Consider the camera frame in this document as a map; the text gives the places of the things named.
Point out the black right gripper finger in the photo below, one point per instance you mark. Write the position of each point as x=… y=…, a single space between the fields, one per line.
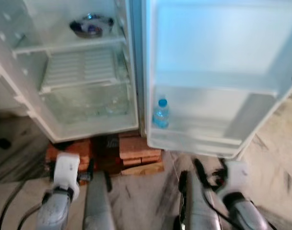
x=200 y=172

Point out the red brick stack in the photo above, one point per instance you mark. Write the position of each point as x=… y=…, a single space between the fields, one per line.
x=69 y=148
x=138 y=148

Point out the silver left robot leg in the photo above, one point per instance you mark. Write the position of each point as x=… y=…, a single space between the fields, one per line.
x=98 y=206

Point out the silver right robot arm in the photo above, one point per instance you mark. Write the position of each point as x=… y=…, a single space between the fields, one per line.
x=246 y=213

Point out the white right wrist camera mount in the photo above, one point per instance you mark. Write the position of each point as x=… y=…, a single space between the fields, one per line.
x=236 y=177

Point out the white slatted crisper cover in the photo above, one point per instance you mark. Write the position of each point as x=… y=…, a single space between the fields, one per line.
x=81 y=69

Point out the dark steel bowl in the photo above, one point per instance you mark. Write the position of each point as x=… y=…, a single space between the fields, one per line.
x=90 y=26

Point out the white fridge door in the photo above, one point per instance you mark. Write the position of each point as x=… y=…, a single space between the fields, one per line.
x=222 y=43

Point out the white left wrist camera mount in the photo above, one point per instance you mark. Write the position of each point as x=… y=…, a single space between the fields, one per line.
x=66 y=172

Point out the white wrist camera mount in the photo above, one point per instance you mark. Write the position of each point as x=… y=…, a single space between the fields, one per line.
x=236 y=177
x=66 y=172

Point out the clear crisper drawer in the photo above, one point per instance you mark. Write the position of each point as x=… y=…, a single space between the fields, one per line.
x=88 y=105

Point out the white fridge shelf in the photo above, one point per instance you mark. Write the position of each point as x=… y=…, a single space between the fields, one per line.
x=64 y=45

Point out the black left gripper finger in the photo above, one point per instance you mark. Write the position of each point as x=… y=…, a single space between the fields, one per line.
x=91 y=166

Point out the white fridge door rack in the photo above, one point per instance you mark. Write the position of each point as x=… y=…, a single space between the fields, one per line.
x=208 y=129

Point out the clear plastic water bottle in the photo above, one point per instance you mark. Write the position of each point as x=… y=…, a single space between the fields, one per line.
x=161 y=117

